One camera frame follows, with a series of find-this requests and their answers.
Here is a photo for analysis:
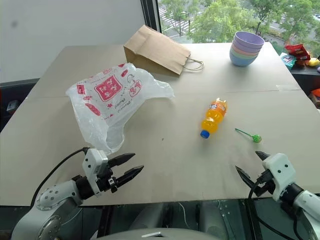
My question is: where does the green bowl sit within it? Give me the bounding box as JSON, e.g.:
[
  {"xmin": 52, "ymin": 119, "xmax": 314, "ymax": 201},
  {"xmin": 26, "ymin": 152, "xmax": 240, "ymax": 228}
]
[{"xmin": 229, "ymin": 47, "xmax": 262, "ymax": 60}]

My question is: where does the orange soda bottle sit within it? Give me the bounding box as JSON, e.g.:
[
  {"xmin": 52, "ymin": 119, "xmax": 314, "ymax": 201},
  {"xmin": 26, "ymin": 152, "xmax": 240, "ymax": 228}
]
[{"xmin": 199, "ymin": 97, "xmax": 229, "ymax": 140}]

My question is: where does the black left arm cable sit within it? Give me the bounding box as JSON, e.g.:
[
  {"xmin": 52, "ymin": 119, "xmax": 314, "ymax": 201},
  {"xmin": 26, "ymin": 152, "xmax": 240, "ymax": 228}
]
[{"xmin": 30, "ymin": 147, "xmax": 90, "ymax": 207}]

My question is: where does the black side shelf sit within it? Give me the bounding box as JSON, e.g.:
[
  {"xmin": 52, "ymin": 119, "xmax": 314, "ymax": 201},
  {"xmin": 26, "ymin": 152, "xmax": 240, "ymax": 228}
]
[{"xmin": 290, "ymin": 65, "xmax": 320, "ymax": 111}]

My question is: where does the black window frame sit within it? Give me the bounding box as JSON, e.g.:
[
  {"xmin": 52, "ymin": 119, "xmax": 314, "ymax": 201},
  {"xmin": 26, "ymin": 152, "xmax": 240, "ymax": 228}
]
[{"xmin": 140, "ymin": 0, "xmax": 164, "ymax": 34}]

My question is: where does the green lollipop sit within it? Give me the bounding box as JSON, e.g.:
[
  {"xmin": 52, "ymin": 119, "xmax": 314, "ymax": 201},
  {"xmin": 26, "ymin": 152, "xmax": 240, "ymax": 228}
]
[{"xmin": 234, "ymin": 127, "xmax": 262, "ymax": 144}]

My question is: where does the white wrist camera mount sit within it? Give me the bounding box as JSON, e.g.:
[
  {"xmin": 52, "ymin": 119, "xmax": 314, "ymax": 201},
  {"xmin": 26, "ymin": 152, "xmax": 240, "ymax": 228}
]
[
  {"xmin": 82, "ymin": 148, "xmax": 109, "ymax": 199},
  {"xmin": 261, "ymin": 152, "xmax": 297, "ymax": 202}
]

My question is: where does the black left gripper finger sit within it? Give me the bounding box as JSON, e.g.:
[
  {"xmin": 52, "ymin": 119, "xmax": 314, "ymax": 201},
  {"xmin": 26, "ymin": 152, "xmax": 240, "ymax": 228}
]
[
  {"xmin": 107, "ymin": 152, "xmax": 136, "ymax": 168},
  {"xmin": 116, "ymin": 164, "xmax": 145, "ymax": 189}
]

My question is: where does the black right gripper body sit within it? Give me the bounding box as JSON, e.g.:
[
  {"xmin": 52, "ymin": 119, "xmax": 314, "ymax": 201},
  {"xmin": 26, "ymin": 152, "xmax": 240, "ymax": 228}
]
[{"xmin": 250, "ymin": 169, "xmax": 276, "ymax": 199}]

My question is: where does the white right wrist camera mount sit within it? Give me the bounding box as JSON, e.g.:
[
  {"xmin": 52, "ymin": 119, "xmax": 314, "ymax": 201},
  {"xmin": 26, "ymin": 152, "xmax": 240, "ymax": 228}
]
[{"xmin": 261, "ymin": 152, "xmax": 297, "ymax": 202}]

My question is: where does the white red-printed plastic bag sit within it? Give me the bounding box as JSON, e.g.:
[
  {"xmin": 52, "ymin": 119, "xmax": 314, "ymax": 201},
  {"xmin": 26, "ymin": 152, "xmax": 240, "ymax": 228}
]
[{"xmin": 65, "ymin": 62, "xmax": 176, "ymax": 155}]

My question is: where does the purple bowl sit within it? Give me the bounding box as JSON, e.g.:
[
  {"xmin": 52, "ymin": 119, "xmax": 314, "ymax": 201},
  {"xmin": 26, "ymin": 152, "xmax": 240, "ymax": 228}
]
[{"xmin": 233, "ymin": 31, "xmax": 265, "ymax": 52}]

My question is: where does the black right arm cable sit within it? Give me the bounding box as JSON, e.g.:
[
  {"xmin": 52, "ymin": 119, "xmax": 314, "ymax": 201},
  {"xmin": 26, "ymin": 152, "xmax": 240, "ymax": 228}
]
[{"xmin": 247, "ymin": 173, "xmax": 305, "ymax": 240}]

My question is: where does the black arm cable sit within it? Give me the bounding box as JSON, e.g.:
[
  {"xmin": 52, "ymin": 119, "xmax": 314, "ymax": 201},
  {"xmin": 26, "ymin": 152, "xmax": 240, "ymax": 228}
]
[
  {"xmin": 247, "ymin": 173, "xmax": 305, "ymax": 240},
  {"xmin": 30, "ymin": 147, "xmax": 90, "ymax": 207}
]

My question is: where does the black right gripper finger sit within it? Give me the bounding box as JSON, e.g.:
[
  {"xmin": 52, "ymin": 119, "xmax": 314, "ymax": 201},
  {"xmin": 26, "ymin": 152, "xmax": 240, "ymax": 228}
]
[
  {"xmin": 254, "ymin": 150, "xmax": 270, "ymax": 163},
  {"xmin": 234, "ymin": 164, "xmax": 256, "ymax": 189}
]

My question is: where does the red snack bag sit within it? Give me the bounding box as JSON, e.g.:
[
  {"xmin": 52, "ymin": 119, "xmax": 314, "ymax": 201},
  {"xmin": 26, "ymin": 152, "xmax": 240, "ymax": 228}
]
[{"xmin": 284, "ymin": 43, "xmax": 312, "ymax": 61}]

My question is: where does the pink bowl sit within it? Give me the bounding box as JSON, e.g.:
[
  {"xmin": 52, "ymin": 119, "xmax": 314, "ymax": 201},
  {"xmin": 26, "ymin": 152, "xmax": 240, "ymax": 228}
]
[{"xmin": 231, "ymin": 42, "xmax": 264, "ymax": 55}]

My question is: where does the dark side cabinet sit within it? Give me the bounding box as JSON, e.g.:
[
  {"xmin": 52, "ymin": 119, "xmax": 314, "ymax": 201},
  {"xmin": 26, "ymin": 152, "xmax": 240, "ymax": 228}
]
[{"xmin": 0, "ymin": 78, "xmax": 41, "ymax": 135}]

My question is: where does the grey robot torso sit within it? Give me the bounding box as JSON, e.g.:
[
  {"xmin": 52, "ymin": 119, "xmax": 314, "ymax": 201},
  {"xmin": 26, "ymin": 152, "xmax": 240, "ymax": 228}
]
[{"xmin": 96, "ymin": 226, "xmax": 210, "ymax": 240}]

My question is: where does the yellow toy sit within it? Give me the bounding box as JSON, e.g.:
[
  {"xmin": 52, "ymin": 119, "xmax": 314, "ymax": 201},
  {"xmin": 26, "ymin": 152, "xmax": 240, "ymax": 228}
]
[{"xmin": 306, "ymin": 57, "xmax": 320, "ymax": 68}]

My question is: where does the thin white cable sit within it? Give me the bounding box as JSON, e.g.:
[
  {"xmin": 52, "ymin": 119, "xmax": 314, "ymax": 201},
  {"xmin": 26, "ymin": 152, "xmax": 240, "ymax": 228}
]
[{"xmin": 177, "ymin": 202, "xmax": 188, "ymax": 226}]

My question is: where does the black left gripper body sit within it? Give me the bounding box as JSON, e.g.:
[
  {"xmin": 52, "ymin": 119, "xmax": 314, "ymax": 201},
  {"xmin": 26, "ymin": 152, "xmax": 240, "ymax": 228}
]
[{"xmin": 95, "ymin": 161, "xmax": 120, "ymax": 195}]

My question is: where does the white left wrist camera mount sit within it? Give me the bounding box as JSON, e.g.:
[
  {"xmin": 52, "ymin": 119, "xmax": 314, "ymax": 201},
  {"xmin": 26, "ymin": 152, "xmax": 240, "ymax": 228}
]
[{"xmin": 82, "ymin": 148, "xmax": 109, "ymax": 199}]

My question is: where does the orange box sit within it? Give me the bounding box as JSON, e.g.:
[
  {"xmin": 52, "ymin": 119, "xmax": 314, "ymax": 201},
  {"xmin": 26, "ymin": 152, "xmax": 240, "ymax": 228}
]
[{"xmin": 310, "ymin": 88, "xmax": 320, "ymax": 109}]

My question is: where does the blue bowl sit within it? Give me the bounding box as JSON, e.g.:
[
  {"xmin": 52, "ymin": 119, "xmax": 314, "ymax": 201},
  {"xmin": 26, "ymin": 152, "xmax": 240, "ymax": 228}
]
[{"xmin": 229, "ymin": 51, "xmax": 259, "ymax": 68}]

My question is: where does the brown paper bag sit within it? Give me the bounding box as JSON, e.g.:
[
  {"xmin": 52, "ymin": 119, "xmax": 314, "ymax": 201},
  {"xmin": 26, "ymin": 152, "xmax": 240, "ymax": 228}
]
[{"xmin": 123, "ymin": 24, "xmax": 205, "ymax": 77}]

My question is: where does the teal snack packet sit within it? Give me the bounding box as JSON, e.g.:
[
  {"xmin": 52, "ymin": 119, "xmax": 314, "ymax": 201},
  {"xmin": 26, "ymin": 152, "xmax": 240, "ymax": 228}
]
[{"xmin": 279, "ymin": 52, "xmax": 298, "ymax": 71}]

